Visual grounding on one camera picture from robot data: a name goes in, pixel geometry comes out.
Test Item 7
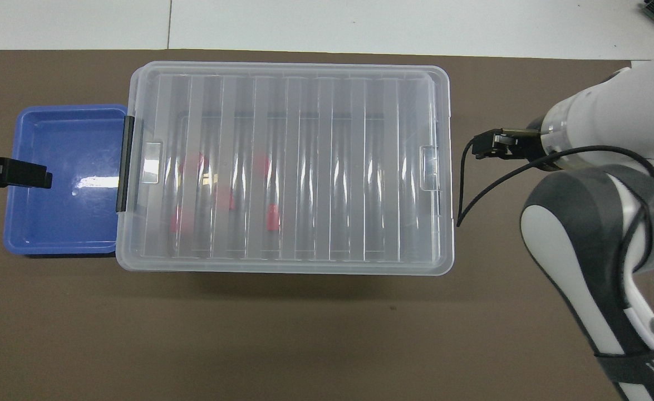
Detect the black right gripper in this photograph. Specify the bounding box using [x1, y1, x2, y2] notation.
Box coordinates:
[471, 129, 550, 163]

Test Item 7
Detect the clear ribbed plastic lid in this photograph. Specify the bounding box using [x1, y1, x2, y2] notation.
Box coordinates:
[116, 61, 455, 276]

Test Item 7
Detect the blue plastic tray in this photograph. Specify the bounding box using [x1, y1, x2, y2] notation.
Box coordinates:
[2, 104, 129, 257]

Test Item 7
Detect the clear plastic storage box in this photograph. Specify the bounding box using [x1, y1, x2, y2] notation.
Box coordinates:
[116, 62, 453, 275]

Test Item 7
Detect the brown table mat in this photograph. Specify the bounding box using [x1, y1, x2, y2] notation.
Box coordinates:
[0, 49, 654, 401]

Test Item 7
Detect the black printed velcro strap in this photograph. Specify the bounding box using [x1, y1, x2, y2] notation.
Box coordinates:
[593, 341, 654, 386]

